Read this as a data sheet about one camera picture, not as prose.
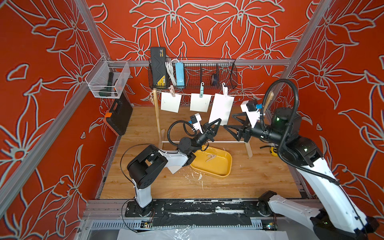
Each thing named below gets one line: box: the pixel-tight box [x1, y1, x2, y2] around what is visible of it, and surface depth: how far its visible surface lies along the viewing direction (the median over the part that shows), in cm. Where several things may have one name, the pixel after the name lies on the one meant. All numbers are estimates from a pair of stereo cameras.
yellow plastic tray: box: [190, 145, 233, 177], surface depth 91 cm
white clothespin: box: [222, 82, 228, 100], surface depth 66 cm
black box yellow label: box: [150, 47, 168, 89], surface depth 89 cm
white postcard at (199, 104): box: [190, 93, 212, 113], surface depth 71 cm
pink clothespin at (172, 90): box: [168, 85, 176, 97], surface depth 66 cm
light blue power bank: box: [175, 62, 185, 87], surface depth 91 cm
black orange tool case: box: [103, 91, 133, 136], surface depth 100 cm
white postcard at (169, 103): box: [160, 92, 182, 113], surface depth 72 cm
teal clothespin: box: [199, 82, 205, 98], surface depth 64 cm
